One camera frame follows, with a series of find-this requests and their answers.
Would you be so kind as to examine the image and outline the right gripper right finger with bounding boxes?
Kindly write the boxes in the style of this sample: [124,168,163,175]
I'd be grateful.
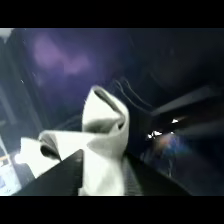
[121,153,192,197]

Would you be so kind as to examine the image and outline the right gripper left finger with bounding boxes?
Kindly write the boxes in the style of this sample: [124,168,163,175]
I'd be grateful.
[13,148,84,197]

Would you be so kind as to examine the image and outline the grey T-shirt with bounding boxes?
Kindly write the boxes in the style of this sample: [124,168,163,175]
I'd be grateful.
[19,84,131,197]

